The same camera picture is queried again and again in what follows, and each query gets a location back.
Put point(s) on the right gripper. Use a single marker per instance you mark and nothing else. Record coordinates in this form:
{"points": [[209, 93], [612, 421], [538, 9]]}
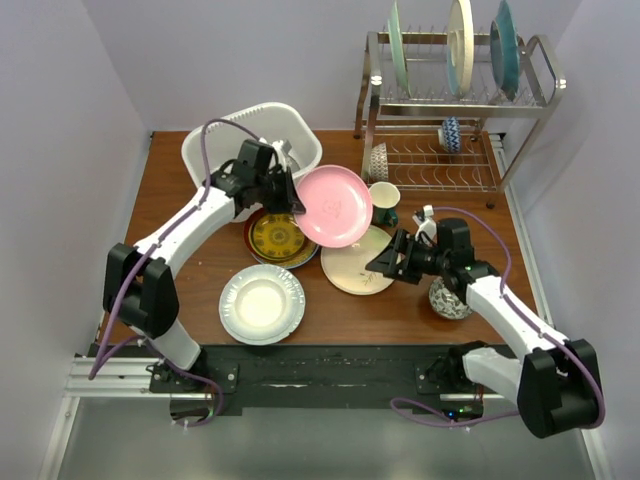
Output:
{"points": [[386, 261]]}

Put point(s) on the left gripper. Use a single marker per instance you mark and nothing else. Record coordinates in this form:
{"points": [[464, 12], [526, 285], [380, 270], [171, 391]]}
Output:
{"points": [[289, 203]]}

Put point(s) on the yellow patterned plate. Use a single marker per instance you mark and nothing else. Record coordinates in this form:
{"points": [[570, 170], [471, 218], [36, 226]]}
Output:
{"points": [[275, 236]]}

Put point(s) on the pink plate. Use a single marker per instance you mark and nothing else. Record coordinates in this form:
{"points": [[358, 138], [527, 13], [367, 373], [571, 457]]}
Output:
{"points": [[338, 206]]}

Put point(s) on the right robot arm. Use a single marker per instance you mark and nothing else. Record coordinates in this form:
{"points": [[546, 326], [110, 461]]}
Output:
{"points": [[553, 381]]}

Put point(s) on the white plastic bin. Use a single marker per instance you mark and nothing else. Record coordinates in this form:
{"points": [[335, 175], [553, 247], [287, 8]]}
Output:
{"points": [[208, 147]]}

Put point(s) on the red fluted plate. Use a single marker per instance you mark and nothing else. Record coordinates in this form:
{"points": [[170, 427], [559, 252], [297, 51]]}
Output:
{"points": [[245, 233]]}

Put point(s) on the beige plate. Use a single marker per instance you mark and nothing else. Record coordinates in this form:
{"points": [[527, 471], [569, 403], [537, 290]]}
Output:
{"points": [[346, 269]]}

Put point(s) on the blue rimmed yellow plate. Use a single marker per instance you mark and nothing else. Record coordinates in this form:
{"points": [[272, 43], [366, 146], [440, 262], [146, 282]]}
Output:
{"points": [[301, 258]]}

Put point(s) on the dark green mug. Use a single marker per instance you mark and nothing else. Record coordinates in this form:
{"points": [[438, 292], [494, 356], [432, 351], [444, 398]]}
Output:
{"points": [[385, 198]]}

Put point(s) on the black white floral bowl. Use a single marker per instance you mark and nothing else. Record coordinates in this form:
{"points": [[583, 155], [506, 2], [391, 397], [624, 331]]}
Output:
{"points": [[445, 303]]}

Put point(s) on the patterned bowl in rack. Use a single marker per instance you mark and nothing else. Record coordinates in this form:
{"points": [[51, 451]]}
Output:
{"points": [[378, 167]]}

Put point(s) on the white scalloped plate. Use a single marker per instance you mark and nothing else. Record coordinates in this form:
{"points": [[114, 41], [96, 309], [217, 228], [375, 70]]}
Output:
{"points": [[262, 305]]}

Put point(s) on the blue zigzag cup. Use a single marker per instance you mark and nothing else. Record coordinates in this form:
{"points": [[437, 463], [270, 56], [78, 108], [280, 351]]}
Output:
{"points": [[449, 135]]}

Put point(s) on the steel dish rack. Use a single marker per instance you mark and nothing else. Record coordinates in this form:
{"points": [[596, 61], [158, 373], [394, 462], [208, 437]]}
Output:
{"points": [[496, 133]]}

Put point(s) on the mint green plate in rack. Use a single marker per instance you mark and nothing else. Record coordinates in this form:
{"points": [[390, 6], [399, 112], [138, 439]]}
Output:
{"points": [[397, 49]]}

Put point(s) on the cream speckled plate in rack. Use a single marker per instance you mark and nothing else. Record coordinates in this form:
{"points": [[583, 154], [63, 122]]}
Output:
{"points": [[460, 48]]}

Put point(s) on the teal plate in rack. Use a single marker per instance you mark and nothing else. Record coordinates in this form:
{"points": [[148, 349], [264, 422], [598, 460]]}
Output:
{"points": [[504, 51]]}

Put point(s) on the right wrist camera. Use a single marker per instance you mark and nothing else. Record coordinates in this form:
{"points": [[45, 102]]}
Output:
{"points": [[426, 225]]}

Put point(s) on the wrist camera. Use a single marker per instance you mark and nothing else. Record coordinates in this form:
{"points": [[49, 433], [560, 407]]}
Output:
{"points": [[426, 225], [283, 149]]}

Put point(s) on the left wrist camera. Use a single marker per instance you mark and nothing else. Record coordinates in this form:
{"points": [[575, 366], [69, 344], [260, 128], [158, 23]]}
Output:
{"points": [[283, 149]]}

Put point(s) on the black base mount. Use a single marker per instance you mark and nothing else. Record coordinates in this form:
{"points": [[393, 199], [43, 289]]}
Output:
{"points": [[314, 377]]}

